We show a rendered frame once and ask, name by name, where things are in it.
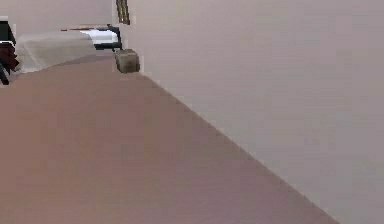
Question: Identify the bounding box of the grey-brown box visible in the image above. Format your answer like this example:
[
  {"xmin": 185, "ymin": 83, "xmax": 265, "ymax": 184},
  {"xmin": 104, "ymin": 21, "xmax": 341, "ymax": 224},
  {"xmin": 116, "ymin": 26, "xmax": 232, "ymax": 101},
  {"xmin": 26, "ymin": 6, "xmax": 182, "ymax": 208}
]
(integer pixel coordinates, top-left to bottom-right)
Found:
[{"xmin": 114, "ymin": 48, "xmax": 141, "ymax": 74}]

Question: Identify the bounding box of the gold framed picture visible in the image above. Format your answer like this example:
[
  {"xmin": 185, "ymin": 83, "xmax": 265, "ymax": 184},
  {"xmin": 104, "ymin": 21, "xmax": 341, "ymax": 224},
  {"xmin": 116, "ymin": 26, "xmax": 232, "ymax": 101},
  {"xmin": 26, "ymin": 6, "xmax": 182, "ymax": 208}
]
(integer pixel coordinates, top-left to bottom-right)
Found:
[{"xmin": 115, "ymin": 0, "xmax": 131, "ymax": 26}]

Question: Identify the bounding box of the black chair with red seat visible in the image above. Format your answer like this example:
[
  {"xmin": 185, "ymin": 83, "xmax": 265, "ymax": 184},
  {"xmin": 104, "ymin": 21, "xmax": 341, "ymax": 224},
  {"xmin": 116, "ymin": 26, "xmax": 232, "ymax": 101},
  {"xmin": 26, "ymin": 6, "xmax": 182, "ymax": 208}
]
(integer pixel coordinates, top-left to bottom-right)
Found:
[{"xmin": 0, "ymin": 20, "xmax": 20, "ymax": 86}]

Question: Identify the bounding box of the bed with white bedding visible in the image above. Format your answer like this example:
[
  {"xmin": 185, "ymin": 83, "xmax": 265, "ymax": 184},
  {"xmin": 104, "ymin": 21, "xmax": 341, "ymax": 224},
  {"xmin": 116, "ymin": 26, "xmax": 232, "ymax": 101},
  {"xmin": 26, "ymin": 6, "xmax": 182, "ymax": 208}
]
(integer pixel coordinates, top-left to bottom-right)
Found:
[{"xmin": 61, "ymin": 24, "xmax": 123, "ymax": 52}]

